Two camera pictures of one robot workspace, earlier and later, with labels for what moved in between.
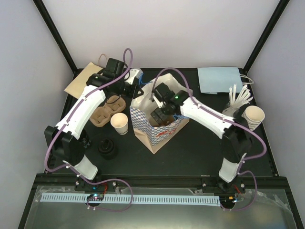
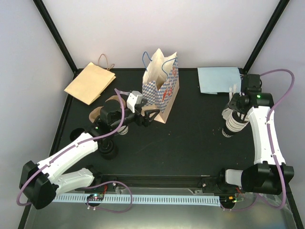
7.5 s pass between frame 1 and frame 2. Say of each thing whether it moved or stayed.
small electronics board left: stayed
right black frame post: stayed
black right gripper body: moved
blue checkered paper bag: moved
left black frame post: stayed
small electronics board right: stayed
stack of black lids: stayed
